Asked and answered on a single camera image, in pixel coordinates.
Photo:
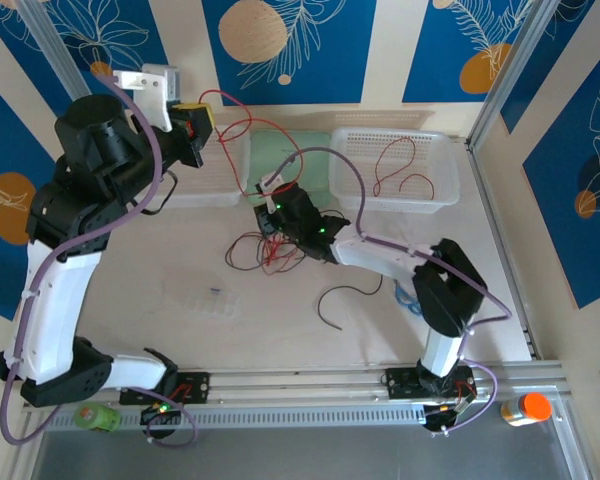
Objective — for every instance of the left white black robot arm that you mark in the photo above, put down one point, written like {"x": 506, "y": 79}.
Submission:
{"x": 55, "y": 310}

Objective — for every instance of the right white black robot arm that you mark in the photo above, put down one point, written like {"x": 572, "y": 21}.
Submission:
{"x": 380, "y": 257}

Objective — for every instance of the white perforated plastic basket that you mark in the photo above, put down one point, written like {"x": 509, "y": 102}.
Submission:
{"x": 430, "y": 155}
{"x": 215, "y": 185}

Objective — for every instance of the clear plastic organizer box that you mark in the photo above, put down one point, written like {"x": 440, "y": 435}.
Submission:
{"x": 210, "y": 302}

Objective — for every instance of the blue stethoscope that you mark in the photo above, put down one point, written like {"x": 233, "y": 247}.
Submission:
{"x": 405, "y": 300}

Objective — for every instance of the green plastic bottle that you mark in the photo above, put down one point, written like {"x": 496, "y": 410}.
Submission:
{"x": 97, "y": 417}

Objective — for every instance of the orange capped jar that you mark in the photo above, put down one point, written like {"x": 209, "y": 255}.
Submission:
{"x": 527, "y": 410}

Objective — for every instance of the aluminium frame post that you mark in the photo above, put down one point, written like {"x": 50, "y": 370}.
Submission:
{"x": 510, "y": 75}
{"x": 55, "y": 47}

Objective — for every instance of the aluminium front rail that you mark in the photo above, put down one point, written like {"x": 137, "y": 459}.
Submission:
{"x": 300, "y": 387}

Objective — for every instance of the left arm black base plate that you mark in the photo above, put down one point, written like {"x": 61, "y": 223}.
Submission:
{"x": 195, "y": 387}

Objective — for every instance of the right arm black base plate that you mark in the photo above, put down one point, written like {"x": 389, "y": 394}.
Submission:
{"x": 402, "y": 382}

